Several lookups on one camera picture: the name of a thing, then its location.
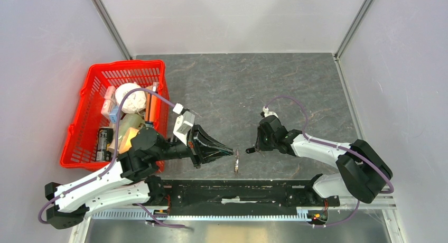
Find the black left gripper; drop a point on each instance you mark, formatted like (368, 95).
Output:
(201, 145)

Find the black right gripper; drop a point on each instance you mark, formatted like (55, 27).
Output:
(260, 145)

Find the large silver keyring with clips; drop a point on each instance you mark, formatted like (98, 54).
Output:
(236, 166)

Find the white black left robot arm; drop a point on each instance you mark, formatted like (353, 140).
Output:
(128, 178)

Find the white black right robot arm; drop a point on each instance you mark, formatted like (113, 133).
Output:
(361, 171)

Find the orange tube box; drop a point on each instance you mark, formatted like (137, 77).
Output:
(151, 101)

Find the white crumpled ball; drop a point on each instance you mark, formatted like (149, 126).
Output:
(135, 102)

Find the black can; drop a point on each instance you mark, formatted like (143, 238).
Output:
(105, 136)

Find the red plastic basket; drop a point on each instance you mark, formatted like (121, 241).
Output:
(80, 148)

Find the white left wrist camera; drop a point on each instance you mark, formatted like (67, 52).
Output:
(183, 123)

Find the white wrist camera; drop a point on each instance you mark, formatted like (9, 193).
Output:
(183, 123)
(266, 113)

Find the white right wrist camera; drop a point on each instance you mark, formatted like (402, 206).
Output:
(266, 113)

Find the perforated cable duct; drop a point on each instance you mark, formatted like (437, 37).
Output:
(140, 214)

